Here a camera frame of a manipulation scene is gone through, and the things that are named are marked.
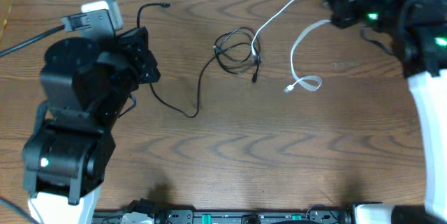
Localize white cable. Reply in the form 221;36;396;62
250;0;332;94

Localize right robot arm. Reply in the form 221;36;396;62
325;0;446;223

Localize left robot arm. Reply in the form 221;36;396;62
22;27;160;223

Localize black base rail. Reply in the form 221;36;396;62
92;199;395;224

